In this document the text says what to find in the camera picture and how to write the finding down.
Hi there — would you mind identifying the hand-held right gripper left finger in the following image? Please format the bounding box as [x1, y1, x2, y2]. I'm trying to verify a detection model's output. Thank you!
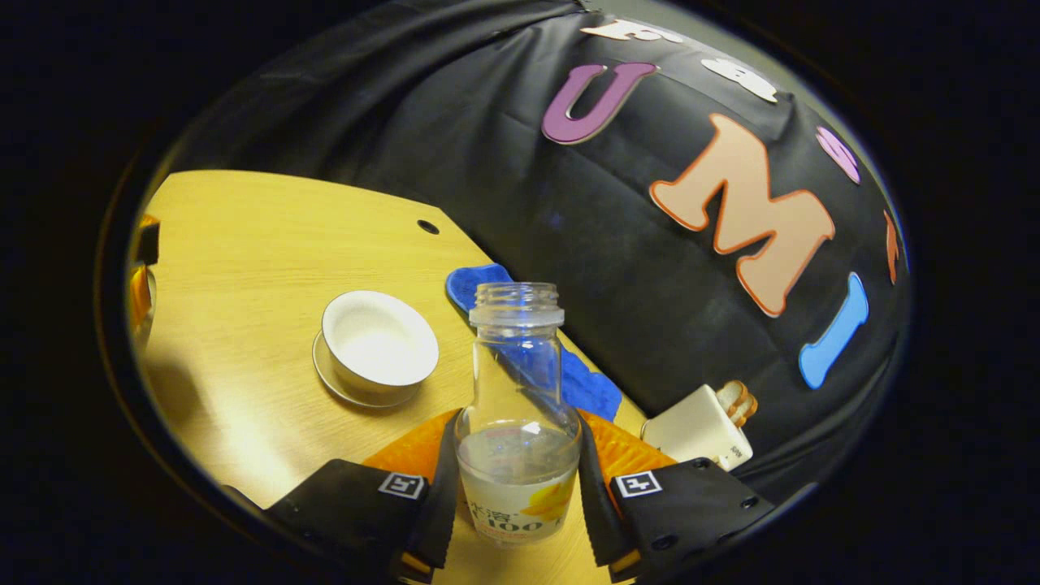
[262, 409, 463, 583]

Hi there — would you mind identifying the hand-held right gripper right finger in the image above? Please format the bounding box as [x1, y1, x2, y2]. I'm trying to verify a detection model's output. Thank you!
[574, 409, 778, 583]

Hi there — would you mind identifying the clear glass water bottle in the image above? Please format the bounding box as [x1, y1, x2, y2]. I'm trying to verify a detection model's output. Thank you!
[453, 281, 584, 548]

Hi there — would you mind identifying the white ceramic teacup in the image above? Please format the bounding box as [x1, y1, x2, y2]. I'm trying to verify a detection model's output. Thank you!
[321, 289, 441, 397]

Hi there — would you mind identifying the blue towel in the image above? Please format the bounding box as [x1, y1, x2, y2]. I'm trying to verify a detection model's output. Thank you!
[444, 262, 624, 424]

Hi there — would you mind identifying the white toaster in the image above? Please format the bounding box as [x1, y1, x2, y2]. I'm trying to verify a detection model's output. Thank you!
[639, 383, 756, 474]

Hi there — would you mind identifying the beige ceramic saucer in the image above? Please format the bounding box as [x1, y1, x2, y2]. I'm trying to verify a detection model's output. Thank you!
[311, 328, 424, 410]

